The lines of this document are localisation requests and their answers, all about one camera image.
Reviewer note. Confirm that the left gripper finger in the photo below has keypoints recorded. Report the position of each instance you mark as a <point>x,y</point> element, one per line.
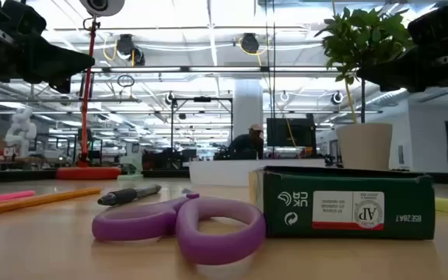
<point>74,69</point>
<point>68,53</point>

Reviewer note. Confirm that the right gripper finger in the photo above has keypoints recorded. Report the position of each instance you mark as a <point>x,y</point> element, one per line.
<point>387,80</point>
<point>391,64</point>

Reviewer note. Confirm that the green crayon box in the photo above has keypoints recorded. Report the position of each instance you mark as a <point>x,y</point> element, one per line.
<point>348,183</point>

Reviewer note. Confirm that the black marker pen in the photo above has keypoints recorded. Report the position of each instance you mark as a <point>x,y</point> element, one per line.
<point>127,195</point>

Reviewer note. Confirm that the orange pencil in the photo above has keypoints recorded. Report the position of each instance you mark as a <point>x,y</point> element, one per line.
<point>33,201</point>

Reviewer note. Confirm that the clear pencil case purple lid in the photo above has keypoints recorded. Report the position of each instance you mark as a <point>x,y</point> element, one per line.
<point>220,173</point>

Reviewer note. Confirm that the small black ceiling reel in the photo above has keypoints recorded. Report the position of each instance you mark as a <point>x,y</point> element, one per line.
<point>337,97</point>

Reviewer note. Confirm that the green plant in white pot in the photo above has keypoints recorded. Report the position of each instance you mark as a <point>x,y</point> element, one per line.
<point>364,148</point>

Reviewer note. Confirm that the red desk lamp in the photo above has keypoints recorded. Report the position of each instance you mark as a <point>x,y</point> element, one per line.
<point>88,173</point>

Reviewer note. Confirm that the mint green stapler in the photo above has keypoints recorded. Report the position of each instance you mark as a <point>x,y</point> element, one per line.
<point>130,167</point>

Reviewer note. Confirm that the black monitor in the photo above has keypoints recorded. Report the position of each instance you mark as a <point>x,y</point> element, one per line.
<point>286,134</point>

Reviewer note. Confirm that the white pillar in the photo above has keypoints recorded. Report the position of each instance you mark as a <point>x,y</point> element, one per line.
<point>247,105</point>

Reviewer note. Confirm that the person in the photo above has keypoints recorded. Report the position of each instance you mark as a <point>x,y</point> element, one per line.
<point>247,145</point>

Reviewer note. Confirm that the black aluminium table frame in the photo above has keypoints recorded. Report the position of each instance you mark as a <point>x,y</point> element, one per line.
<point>14,176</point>

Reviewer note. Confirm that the black metal rig frame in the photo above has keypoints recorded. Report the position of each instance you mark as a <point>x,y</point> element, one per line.
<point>202,99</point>

